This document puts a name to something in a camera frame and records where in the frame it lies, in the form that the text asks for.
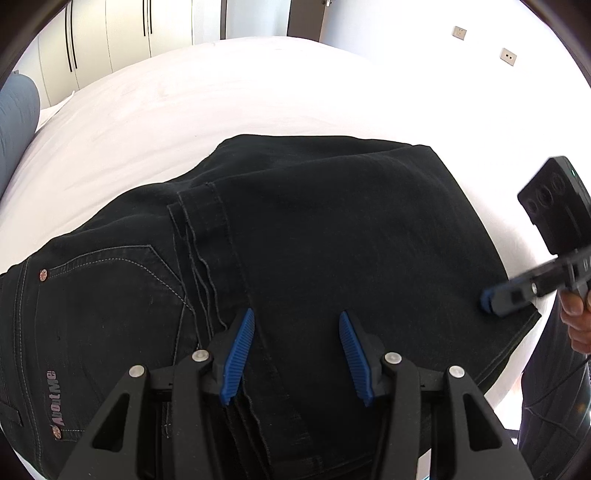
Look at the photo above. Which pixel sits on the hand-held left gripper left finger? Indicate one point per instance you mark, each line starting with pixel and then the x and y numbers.
pixel 235 360

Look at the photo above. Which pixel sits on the bed with white sheet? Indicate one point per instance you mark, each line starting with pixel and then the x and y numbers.
pixel 254 92

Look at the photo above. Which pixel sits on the dark brown door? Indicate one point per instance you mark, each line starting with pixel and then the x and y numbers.
pixel 304 18

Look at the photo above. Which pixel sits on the blue folded duvet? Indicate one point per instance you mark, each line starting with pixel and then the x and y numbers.
pixel 16 124

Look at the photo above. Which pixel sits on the black denim pants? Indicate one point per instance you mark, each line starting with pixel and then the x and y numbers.
pixel 323 230

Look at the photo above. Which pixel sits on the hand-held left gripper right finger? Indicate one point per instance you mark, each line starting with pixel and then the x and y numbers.
pixel 358 360

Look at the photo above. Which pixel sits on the white wardrobe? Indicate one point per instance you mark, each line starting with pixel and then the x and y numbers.
pixel 115 37

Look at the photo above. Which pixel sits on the person's dark trouser leg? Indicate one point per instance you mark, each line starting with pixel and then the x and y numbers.
pixel 554 392

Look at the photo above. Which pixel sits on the person's right hand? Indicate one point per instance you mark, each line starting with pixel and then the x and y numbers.
pixel 579 323

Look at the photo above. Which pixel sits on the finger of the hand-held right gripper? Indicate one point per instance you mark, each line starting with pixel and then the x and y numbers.
pixel 517 290

